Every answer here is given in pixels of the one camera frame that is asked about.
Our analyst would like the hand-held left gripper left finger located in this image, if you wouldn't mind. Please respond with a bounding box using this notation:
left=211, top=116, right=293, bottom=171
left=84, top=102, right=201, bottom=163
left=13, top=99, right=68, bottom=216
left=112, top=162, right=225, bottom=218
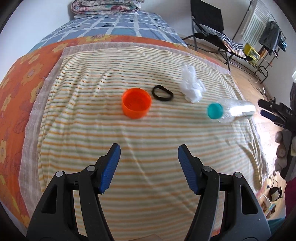
left=26, top=143, right=121, bottom=241

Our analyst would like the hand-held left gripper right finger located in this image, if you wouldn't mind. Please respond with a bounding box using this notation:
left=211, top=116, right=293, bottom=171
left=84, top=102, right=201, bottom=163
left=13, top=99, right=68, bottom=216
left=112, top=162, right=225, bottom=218
left=178, top=144, right=272, bottom=241

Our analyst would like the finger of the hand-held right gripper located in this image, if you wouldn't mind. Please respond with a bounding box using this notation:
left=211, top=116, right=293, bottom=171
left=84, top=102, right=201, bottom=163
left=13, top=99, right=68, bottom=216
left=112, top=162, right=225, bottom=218
left=260, top=110, right=287, bottom=127
left=258, top=98, right=284, bottom=114

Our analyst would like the clear plastic bottle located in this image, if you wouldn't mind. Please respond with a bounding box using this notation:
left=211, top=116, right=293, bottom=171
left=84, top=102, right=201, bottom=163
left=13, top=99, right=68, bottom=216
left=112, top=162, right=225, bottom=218
left=206, top=100, right=256, bottom=123

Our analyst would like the white tissue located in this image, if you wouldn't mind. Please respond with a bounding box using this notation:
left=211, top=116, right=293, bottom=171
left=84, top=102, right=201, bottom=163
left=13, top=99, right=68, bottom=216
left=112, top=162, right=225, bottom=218
left=179, top=65, right=206, bottom=103

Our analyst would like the person's right hand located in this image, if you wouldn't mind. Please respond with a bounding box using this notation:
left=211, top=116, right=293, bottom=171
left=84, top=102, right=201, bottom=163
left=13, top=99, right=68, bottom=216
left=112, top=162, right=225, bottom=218
left=275, top=129, right=292, bottom=173

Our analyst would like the black drying rack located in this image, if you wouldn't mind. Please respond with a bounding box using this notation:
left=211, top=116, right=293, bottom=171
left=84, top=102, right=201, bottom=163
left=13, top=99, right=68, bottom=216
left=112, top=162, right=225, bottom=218
left=231, top=0, right=287, bottom=84

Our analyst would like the yellow striped cloth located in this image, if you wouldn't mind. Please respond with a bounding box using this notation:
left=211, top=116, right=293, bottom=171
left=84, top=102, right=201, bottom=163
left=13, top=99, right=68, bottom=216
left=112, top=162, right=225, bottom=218
left=37, top=46, right=269, bottom=239

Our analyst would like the yellow crate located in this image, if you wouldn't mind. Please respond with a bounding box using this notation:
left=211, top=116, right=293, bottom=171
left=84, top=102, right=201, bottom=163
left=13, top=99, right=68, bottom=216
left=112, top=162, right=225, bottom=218
left=244, top=43, right=260, bottom=65

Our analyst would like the pink cushion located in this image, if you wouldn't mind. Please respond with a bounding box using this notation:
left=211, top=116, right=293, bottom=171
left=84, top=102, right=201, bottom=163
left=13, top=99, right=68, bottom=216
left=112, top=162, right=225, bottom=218
left=228, top=44, right=247, bottom=58

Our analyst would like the orange plastic cup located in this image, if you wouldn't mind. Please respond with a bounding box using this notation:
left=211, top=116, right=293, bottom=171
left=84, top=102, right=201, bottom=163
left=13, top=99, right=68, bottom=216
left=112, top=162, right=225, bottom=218
left=122, top=88, right=152, bottom=119

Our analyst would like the dark hanging garment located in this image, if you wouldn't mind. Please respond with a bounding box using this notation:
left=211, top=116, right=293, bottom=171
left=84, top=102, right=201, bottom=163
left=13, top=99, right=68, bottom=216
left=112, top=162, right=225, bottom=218
left=258, top=21, right=281, bottom=55

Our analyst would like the dark striped cloth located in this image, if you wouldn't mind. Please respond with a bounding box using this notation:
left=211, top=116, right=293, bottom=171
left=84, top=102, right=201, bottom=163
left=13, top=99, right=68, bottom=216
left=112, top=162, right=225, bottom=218
left=194, top=24, right=244, bottom=50

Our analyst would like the green striped hanging towel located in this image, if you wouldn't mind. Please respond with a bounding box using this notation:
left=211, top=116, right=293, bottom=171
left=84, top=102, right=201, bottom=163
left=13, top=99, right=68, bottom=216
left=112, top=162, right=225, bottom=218
left=240, top=0, right=273, bottom=47

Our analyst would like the grey woven blanket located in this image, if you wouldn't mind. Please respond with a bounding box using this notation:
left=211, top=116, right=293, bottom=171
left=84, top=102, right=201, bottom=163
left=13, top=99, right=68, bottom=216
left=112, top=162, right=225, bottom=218
left=20, top=40, right=243, bottom=223

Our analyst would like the black folding chair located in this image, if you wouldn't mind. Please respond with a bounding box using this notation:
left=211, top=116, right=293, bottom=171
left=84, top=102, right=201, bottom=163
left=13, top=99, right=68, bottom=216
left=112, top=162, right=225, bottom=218
left=190, top=0, right=245, bottom=71

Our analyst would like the orange floral blanket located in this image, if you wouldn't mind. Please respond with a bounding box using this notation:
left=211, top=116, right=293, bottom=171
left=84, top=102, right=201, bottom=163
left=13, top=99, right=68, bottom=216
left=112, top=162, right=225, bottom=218
left=0, top=35, right=232, bottom=230

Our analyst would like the blue checked bed sheet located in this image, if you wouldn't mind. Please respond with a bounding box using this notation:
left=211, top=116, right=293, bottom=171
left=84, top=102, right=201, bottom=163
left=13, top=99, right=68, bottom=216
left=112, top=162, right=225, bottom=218
left=33, top=11, right=188, bottom=52

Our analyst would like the folded floral quilt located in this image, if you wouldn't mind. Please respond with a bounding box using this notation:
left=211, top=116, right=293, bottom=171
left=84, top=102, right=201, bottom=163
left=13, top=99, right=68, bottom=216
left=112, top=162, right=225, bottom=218
left=70, top=0, right=145, bottom=19

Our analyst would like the black hair tie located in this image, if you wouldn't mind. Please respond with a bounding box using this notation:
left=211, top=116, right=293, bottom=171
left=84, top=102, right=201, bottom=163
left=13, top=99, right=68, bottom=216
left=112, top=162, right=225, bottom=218
left=152, top=85, right=173, bottom=102

